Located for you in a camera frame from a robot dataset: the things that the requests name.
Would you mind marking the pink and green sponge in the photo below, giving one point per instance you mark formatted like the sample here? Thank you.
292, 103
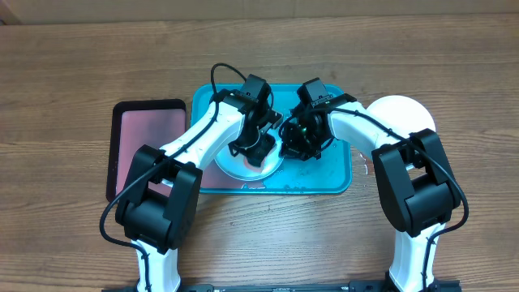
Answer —
254, 164

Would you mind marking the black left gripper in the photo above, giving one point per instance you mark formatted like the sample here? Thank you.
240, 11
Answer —
268, 145

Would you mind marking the black tray with pink water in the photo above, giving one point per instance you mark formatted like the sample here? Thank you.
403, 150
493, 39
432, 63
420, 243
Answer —
136, 123

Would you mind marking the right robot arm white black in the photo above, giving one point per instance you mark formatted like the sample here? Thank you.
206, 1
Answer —
416, 186

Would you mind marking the teal plastic tray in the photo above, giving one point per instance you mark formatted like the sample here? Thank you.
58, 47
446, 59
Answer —
331, 174

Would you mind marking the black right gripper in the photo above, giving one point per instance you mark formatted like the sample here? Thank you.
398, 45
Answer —
298, 148

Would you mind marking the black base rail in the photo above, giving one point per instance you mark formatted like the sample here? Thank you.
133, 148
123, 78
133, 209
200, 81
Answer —
352, 286

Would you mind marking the white plate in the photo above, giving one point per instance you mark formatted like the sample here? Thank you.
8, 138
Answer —
402, 114

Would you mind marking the light blue plate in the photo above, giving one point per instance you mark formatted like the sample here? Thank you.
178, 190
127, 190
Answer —
238, 167

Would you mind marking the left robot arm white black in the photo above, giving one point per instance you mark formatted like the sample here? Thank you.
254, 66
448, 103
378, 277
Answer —
157, 204

